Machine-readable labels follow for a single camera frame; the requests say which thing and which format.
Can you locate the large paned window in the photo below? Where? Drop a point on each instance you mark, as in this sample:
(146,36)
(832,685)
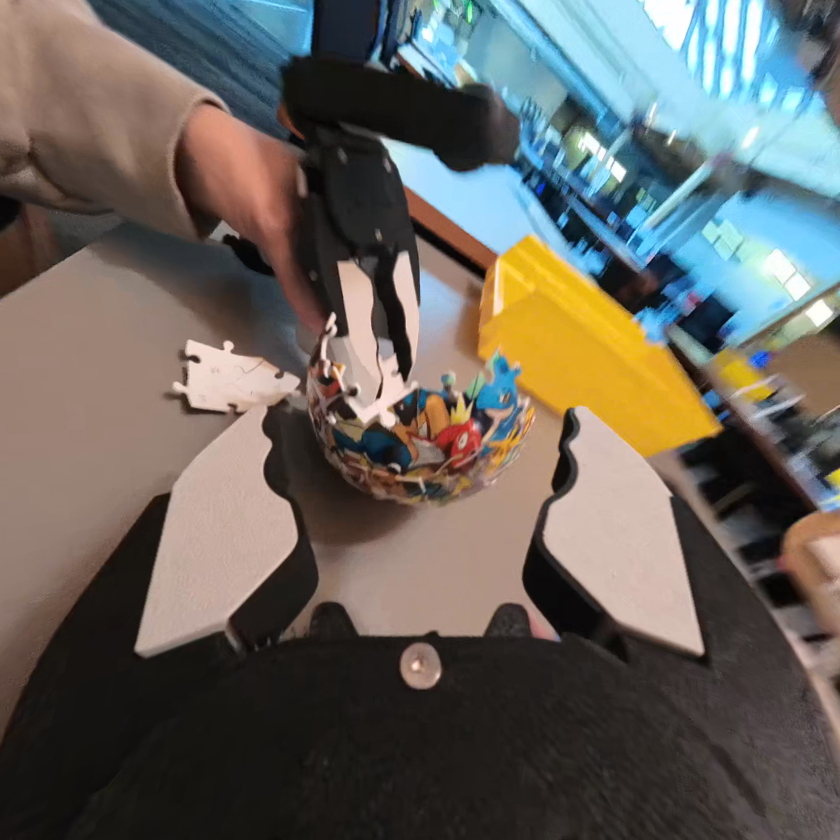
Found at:
(735,33)

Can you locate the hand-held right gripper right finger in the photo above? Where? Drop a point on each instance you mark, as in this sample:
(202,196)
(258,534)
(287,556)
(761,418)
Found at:
(617,544)

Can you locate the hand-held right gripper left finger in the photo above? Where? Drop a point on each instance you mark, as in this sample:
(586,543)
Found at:
(216,538)

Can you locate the person's left hand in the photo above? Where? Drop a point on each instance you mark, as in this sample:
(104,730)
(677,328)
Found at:
(249,177)

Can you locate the dark storage shelving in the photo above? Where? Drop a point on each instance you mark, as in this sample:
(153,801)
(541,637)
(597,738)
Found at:
(590,216)

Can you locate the colourful cartoon puzzle ball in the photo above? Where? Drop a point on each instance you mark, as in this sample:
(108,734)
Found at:
(426,446)

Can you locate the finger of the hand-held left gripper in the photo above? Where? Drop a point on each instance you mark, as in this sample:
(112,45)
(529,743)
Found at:
(354,315)
(405,302)

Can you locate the yellow plastic bin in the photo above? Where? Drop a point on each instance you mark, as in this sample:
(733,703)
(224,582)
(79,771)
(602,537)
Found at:
(577,341)

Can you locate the white puzzle pieces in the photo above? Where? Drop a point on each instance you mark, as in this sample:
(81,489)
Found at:
(229,380)

